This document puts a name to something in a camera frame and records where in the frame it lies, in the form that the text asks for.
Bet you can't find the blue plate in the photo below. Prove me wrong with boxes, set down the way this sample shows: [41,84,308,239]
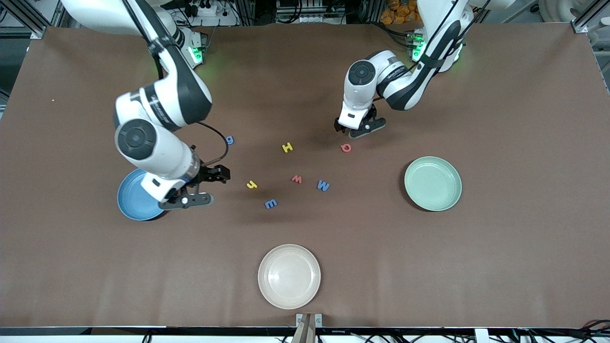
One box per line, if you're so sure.
[117,168,165,221]

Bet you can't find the green plate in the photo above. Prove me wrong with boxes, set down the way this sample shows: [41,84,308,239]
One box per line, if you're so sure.
[404,156,463,212]

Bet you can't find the orange snack bags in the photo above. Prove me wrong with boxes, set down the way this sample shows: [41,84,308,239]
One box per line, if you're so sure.
[380,0,420,25]

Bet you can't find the beige plate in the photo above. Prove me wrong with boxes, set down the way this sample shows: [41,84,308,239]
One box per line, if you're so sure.
[258,244,321,310]

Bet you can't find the white power strip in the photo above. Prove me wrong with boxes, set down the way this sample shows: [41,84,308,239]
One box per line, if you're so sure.
[183,0,239,27]

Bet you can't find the brown table cover sheet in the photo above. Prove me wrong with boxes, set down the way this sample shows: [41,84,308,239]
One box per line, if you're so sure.
[0,23,610,329]

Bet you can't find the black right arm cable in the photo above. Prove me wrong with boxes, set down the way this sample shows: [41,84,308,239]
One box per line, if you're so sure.
[122,0,230,167]

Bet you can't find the metal mount bracket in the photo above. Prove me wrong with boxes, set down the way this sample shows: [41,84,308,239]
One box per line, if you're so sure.
[292,313,323,343]

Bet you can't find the white plastic hose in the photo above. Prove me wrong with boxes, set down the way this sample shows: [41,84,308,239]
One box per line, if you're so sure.
[539,0,584,23]

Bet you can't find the aluminium frame profile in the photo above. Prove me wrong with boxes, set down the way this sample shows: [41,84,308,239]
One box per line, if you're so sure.
[572,0,610,34]
[0,0,53,39]

